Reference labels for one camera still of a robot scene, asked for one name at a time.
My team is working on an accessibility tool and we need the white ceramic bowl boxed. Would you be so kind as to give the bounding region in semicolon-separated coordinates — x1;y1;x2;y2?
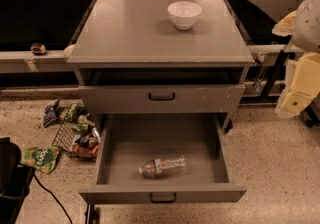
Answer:
167;1;202;30

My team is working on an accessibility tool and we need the green snack bag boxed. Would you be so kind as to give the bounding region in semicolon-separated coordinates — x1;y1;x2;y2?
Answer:
21;147;59;174

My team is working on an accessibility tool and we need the grey drawer cabinet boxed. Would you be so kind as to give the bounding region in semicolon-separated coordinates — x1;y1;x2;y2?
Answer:
68;0;253;128

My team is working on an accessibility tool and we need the open grey middle drawer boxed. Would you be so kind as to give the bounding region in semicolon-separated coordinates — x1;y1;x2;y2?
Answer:
80;114;246;205

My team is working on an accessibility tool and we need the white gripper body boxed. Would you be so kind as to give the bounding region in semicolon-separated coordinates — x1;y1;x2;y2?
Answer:
275;52;320;119

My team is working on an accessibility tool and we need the clear plastic water bottle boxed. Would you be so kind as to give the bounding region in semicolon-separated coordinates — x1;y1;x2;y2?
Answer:
138;156;186;179

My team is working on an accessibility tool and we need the black wire basket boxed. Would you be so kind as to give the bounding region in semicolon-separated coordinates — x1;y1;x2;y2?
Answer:
52;121;99;160

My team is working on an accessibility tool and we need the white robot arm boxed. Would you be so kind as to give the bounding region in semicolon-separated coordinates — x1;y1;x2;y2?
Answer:
272;0;320;119

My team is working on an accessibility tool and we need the black tray stand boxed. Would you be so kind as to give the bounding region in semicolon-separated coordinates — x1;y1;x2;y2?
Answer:
227;0;303;103

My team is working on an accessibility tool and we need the dark blue snack bag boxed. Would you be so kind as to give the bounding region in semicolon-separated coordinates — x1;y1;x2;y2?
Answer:
43;99;60;127

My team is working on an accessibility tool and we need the green snack packet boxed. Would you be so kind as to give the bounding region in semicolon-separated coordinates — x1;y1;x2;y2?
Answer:
64;104;85;122

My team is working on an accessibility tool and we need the black cable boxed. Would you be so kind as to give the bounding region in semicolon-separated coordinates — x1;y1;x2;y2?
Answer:
32;173;74;224

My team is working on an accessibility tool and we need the closed grey upper drawer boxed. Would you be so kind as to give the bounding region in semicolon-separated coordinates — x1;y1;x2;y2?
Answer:
79;85;244;114

